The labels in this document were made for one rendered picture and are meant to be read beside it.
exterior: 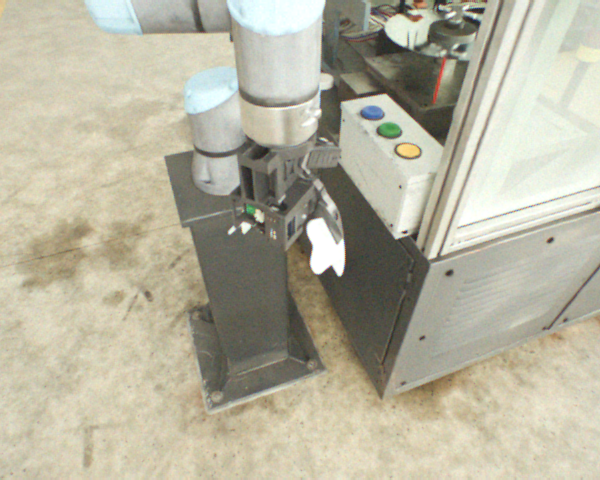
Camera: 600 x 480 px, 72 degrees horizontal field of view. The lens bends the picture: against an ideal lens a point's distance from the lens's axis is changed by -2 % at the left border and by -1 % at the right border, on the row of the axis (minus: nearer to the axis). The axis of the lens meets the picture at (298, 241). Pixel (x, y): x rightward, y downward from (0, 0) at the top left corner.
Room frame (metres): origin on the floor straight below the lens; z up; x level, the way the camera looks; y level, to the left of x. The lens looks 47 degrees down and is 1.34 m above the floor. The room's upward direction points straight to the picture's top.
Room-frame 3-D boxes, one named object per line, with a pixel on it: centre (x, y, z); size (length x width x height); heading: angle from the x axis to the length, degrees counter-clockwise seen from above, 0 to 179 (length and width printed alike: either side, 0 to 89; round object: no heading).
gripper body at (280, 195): (0.36, 0.02, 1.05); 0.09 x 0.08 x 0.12; 150
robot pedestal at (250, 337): (0.77, 0.17, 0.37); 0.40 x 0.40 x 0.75; 20
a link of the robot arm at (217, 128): (0.77, 0.16, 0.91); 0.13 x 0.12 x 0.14; 92
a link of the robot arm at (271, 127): (0.36, 0.02, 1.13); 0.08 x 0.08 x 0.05
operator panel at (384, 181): (0.71, -0.19, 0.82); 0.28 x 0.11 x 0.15; 20
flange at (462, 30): (1.08, -0.38, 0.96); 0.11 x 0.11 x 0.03
